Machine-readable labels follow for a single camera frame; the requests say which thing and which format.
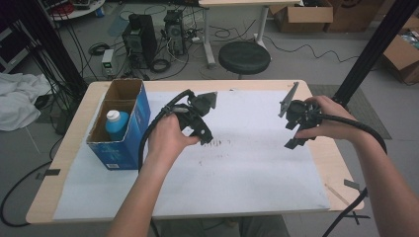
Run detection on closed brown cardboard box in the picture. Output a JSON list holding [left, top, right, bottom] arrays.
[[325, 0, 385, 34]]

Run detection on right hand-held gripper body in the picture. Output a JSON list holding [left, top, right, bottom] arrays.
[[278, 81, 324, 130]]

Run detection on white desk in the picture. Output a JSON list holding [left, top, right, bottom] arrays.
[[198, 0, 302, 69]]

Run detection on black round stool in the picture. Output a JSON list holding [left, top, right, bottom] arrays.
[[217, 40, 272, 80]]

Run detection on grey tape strip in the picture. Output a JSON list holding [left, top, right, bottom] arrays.
[[35, 168, 62, 181], [343, 179, 370, 198]]

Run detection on round white table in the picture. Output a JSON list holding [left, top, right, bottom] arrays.
[[48, 0, 107, 22]]

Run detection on black tape cross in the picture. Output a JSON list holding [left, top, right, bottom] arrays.
[[342, 211, 372, 226]]

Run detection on person's right hand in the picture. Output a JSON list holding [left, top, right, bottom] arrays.
[[294, 95, 359, 141]]

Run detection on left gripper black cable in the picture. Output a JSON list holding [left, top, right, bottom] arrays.
[[136, 88, 196, 173]]

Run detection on white table mat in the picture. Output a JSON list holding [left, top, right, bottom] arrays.
[[52, 89, 331, 221]]

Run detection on blue bottle with white cap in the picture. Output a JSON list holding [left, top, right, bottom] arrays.
[[105, 110, 130, 142]]

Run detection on white power supply unit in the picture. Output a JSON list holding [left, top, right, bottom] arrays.
[[101, 48, 116, 79]]

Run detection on white cloth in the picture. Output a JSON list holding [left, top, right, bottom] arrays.
[[0, 72, 52, 132]]

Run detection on person's left hand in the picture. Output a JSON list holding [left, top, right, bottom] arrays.
[[147, 113, 202, 167]]

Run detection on black stand with cables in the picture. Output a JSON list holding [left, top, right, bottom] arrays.
[[18, 0, 89, 100]]

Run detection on open brown cardboard box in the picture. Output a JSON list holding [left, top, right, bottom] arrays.
[[269, 0, 334, 34]]

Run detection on thick black metal stand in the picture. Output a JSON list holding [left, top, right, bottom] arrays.
[[331, 0, 419, 107]]

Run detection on small black computer tower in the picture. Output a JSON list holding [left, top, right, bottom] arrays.
[[163, 9, 187, 56]]

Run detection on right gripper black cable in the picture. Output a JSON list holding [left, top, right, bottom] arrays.
[[315, 113, 388, 237]]

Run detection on black floor cable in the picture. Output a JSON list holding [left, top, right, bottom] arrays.
[[0, 137, 64, 228]]

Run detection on grey floor mat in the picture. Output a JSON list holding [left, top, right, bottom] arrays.
[[307, 84, 393, 140]]

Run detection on large black computer tower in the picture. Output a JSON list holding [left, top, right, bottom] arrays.
[[122, 13, 158, 70]]

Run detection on person's grey pants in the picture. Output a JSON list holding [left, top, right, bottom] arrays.
[[154, 215, 291, 237]]

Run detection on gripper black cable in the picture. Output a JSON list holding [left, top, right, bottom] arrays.
[[136, 88, 196, 173], [315, 113, 388, 237]]

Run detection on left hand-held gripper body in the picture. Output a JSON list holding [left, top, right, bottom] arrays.
[[171, 91, 218, 130]]

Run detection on brown cardboard box with contents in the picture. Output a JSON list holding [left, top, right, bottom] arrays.
[[381, 16, 419, 85]]

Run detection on black coiled cable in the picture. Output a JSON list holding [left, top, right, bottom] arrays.
[[150, 58, 172, 74]]

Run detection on blue cardboard box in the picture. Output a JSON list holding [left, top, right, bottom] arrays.
[[86, 78, 152, 171]]

